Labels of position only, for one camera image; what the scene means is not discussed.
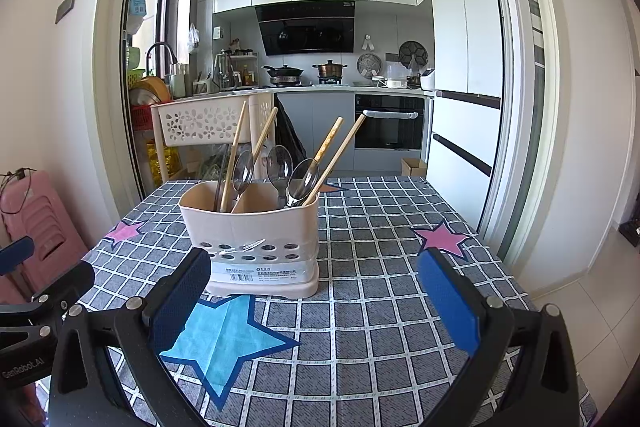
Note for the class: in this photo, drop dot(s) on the speckled wooden chopstick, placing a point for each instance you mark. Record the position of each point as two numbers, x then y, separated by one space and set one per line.
330 139

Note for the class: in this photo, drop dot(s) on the grey checkered star tablecloth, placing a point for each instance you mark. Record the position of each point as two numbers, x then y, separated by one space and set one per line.
375 257

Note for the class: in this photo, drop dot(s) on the dark kitchen faucet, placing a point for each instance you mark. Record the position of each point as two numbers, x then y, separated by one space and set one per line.
160 46

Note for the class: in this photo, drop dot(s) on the glass kettle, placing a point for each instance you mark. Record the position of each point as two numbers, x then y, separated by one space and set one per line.
222 72

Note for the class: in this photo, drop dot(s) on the round dark hanging tray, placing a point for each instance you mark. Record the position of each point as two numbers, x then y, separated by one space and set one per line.
413 54

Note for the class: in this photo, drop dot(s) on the black range hood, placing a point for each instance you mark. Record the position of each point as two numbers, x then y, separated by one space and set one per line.
307 27

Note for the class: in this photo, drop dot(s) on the cardboard box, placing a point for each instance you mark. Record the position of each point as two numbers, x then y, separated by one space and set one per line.
414 168

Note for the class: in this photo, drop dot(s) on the black wok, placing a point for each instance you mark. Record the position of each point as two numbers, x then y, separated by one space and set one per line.
285 72

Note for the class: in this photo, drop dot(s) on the black built-in oven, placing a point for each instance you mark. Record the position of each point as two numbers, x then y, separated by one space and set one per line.
390 129

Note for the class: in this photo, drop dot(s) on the red plastic basket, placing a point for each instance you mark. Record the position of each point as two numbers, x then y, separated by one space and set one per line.
141 117

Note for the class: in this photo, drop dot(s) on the pink plastic chair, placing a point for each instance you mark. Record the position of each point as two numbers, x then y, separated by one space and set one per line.
50 227

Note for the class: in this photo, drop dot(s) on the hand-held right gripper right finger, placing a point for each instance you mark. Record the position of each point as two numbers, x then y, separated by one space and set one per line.
447 302

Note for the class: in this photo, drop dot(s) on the plain wooden chopstick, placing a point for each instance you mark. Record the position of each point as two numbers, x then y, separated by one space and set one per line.
264 132
345 147
235 152

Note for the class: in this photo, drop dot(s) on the steel cooking pot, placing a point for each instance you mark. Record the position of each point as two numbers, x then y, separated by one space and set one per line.
330 69

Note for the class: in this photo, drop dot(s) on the beige plastic utensil holder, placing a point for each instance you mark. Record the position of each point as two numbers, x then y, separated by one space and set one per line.
250 227

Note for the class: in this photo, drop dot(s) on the white perforated basket cart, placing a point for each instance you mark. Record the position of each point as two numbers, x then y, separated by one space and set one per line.
200 122

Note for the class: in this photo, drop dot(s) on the black hanging bag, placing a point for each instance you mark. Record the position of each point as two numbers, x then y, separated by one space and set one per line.
292 134

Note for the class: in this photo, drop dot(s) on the grey wall switch panel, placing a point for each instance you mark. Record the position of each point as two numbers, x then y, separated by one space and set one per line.
65 7

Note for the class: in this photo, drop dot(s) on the hanging clear plastic bag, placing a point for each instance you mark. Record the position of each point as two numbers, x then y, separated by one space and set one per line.
193 37

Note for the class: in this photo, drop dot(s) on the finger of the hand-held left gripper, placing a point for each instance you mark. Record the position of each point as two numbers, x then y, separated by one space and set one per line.
15 253
70 279

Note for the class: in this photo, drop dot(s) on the white refrigerator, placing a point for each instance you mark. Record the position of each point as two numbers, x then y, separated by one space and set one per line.
467 57

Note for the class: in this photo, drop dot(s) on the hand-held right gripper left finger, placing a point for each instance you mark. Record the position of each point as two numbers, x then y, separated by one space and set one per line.
182 302

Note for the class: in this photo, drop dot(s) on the white rice cooker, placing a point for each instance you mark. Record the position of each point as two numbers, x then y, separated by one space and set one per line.
428 79

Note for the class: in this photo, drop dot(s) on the round metal strainer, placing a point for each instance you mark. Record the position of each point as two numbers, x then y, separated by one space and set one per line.
369 64

